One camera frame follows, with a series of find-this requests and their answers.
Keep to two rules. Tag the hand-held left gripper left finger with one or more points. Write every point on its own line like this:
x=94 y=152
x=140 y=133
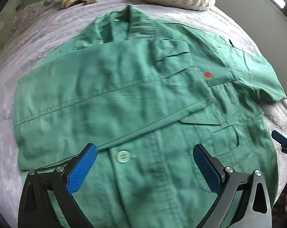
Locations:
x=82 y=168

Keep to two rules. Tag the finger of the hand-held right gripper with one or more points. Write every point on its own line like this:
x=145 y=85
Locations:
x=280 y=138

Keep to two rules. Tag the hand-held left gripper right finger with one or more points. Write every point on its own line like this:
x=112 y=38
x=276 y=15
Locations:
x=206 y=168

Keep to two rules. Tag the green jacket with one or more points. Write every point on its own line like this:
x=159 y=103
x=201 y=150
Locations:
x=124 y=95

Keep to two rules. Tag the lavender plush blanket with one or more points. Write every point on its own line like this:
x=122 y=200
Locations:
x=39 y=40

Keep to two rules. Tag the small white fan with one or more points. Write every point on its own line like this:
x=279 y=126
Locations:
x=1 y=25

